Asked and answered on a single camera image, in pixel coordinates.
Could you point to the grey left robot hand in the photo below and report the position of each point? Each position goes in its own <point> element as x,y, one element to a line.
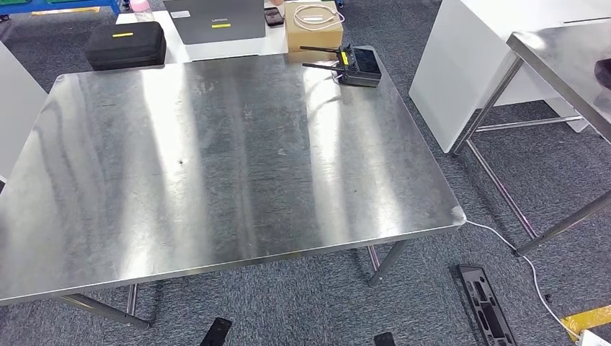
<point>217,333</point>

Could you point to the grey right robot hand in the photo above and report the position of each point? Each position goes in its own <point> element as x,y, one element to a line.
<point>384,340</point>

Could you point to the black plastic plate part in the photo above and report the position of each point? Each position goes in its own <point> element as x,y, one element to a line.
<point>487,310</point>

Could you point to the stainless steel workbench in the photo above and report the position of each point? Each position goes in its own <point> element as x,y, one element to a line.
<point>191,167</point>

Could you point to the black car part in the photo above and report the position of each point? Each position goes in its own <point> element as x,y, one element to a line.
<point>604,74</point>

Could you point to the yellow floor tape square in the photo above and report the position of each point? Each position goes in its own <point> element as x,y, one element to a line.
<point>587,319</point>

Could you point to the white power strip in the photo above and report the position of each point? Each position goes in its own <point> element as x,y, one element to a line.
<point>594,339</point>

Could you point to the white cabinet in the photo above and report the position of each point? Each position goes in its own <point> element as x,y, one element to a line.
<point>448,76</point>

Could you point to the black remote controller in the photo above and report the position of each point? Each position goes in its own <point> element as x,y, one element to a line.
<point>365,69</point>

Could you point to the black zip case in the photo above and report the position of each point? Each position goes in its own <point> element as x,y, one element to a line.
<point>126,48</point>

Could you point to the grey laptop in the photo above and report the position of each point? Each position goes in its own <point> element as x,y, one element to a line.
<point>215,28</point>

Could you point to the cardboard box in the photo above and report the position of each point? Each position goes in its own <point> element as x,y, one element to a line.
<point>312,42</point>

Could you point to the black smartphone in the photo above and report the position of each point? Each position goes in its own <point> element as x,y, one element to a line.
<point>274,16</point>

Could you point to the stainless steel table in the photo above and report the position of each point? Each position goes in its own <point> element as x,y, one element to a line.
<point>558,57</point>

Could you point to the pink bottle cap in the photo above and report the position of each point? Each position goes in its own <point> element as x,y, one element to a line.
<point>140,5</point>

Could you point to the yellow tape strip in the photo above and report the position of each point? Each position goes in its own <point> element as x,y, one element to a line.
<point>67,10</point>

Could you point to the blue metal cart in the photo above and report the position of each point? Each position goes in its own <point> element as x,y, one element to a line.
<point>57,4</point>

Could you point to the green plastic crate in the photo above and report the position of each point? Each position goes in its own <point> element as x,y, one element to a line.
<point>12,2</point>

